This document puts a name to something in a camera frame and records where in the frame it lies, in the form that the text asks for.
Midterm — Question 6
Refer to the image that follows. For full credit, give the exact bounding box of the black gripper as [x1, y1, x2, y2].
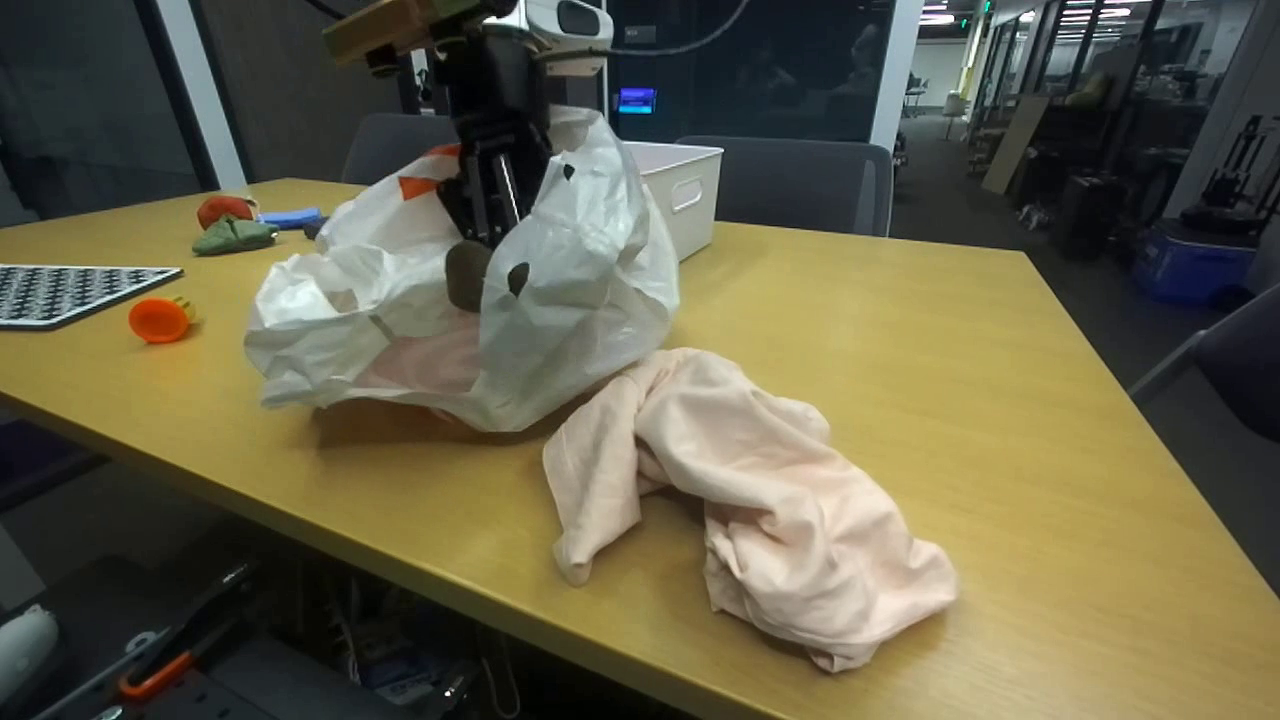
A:
[442, 24, 561, 259]

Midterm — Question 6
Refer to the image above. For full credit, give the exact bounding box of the brown moose plush toy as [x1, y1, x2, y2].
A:
[442, 238, 537, 319]

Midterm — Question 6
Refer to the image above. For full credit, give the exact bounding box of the white orange plastic bag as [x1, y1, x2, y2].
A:
[240, 103, 686, 442]

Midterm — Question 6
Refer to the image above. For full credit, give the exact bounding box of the grey office chair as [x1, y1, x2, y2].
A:
[1128, 280, 1280, 449]
[715, 134, 900, 240]
[338, 108, 464, 187]

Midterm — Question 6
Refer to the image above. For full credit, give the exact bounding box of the blue lit screen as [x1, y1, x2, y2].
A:
[613, 85, 663, 122]

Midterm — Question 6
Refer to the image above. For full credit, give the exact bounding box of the white plastic bin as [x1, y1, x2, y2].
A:
[617, 138, 728, 265]

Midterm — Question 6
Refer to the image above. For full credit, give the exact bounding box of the blue flat object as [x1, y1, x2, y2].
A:
[255, 203, 327, 238]

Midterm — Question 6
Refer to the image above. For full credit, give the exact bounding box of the green soft object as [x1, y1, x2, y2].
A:
[190, 212, 282, 259]

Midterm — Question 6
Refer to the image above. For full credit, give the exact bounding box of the orange round object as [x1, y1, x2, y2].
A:
[192, 187, 261, 232]

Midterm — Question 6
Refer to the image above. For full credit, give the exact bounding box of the small orange object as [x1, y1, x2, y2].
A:
[126, 293, 206, 347]

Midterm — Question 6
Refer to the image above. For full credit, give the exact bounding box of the pink cloth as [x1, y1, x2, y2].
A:
[537, 346, 965, 681]

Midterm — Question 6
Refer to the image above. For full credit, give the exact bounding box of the grey perforated tray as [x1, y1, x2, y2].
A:
[0, 259, 190, 331]

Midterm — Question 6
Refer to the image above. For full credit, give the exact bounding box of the wooden board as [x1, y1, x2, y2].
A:
[981, 90, 1062, 203]

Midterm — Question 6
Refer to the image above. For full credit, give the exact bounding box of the black tool with orange grip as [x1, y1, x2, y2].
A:
[109, 564, 261, 714]

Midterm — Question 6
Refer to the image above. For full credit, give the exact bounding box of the black suitcase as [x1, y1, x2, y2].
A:
[1057, 168, 1132, 265]

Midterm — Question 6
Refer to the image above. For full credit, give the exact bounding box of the blue storage bin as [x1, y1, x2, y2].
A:
[1128, 225, 1261, 316]

